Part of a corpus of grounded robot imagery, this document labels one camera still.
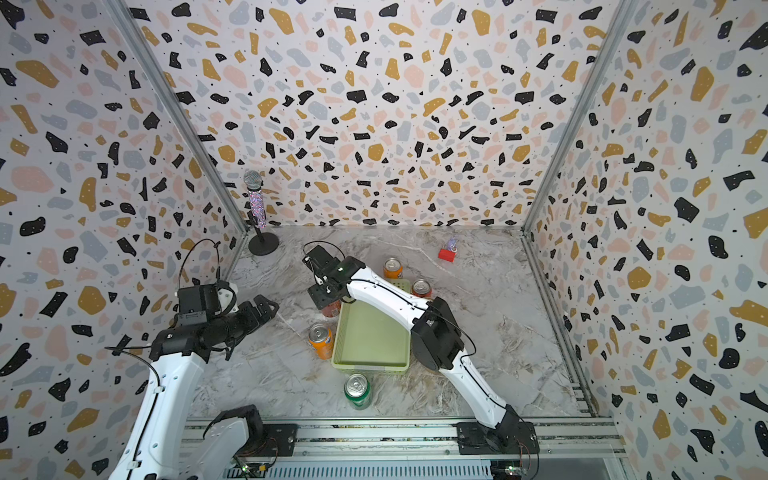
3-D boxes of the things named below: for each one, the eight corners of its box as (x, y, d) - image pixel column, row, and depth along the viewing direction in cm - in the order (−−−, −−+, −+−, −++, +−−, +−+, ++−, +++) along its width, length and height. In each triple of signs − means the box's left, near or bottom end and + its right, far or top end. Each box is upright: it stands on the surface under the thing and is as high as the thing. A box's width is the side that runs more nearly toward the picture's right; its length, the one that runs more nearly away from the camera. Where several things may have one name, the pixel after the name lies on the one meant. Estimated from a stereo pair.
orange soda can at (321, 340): (315, 360, 89) (306, 343, 80) (319, 340, 93) (310, 323, 84) (336, 360, 89) (329, 344, 80) (339, 341, 93) (332, 323, 84)
